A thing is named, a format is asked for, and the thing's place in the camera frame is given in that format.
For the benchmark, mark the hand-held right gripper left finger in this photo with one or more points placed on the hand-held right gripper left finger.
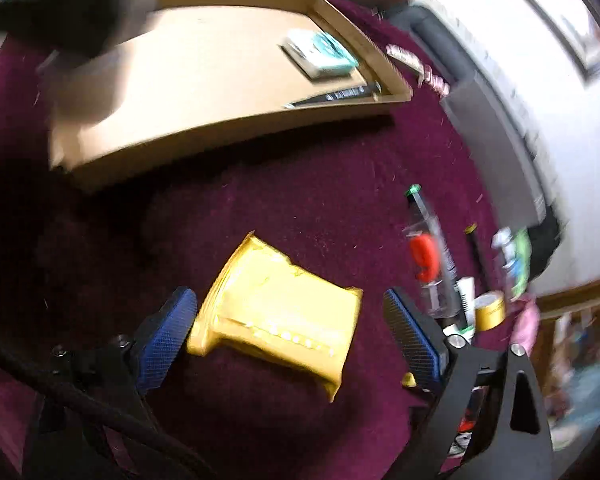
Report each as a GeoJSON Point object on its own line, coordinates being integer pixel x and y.
{"type": "Point", "coordinates": [165, 341]}

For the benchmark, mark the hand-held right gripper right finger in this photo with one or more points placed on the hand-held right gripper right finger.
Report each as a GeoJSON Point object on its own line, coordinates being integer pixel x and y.
{"type": "Point", "coordinates": [413, 341]}

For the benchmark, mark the white tube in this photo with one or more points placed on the white tube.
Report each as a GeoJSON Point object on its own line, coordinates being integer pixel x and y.
{"type": "Point", "coordinates": [465, 300]}

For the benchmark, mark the yellow tape roll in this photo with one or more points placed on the yellow tape roll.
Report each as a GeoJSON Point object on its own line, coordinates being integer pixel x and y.
{"type": "Point", "coordinates": [490, 311]}

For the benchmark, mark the black marker with yellow caps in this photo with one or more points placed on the black marker with yellow caps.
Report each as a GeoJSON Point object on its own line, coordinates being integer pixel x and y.
{"type": "Point", "coordinates": [475, 250]}

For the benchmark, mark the yellow foil packet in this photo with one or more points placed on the yellow foil packet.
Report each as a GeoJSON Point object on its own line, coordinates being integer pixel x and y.
{"type": "Point", "coordinates": [275, 310]}

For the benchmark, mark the shallow cardboard box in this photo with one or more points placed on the shallow cardboard box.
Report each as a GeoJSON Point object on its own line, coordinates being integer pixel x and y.
{"type": "Point", "coordinates": [205, 85]}

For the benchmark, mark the clear pack with red item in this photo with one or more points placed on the clear pack with red item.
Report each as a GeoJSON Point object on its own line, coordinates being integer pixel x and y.
{"type": "Point", "coordinates": [427, 260]}

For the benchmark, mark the pink cloth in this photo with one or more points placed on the pink cloth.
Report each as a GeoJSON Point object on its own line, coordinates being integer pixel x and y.
{"type": "Point", "coordinates": [526, 321]}

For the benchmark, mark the small white box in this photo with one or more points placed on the small white box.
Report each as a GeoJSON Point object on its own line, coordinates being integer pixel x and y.
{"type": "Point", "coordinates": [502, 242]}

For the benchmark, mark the green cloth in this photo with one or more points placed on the green cloth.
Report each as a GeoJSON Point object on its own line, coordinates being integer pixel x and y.
{"type": "Point", "coordinates": [521, 255]}

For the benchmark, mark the wooden cabinet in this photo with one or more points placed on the wooden cabinet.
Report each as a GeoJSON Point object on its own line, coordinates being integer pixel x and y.
{"type": "Point", "coordinates": [580, 292]}

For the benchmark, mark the maroon tablecloth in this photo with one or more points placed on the maroon tablecloth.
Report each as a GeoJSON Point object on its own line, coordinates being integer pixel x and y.
{"type": "Point", "coordinates": [300, 185]}

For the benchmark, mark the silver grey box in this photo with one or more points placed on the silver grey box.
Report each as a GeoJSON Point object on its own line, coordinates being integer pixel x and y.
{"type": "Point", "coordinates": [495, 150]}

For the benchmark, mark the flat black printed strip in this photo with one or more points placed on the flat black printed strip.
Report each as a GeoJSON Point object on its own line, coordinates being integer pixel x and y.
{"type": "Point", "coordinates": [337, 95]}

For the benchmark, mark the white patterned tag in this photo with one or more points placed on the white patterned tag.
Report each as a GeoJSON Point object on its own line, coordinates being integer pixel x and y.
{"type": "Point", "coordinates": [435, 82]}
{"type": "Point", "coordinates": [405, 57]}

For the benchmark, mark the teal and white box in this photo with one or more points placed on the teal and white box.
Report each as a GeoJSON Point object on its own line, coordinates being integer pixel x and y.
{"type": "Point", "coordinates": [322, 55]}

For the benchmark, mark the black sofa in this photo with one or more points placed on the black sofa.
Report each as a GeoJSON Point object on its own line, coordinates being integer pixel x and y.
{"type": "Point", "coordinates": [430, 30]}

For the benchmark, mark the framed wall painting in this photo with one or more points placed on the framed wall painting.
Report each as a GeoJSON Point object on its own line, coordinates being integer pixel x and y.
{"type": "Point", "coordinates": [587, 55]}

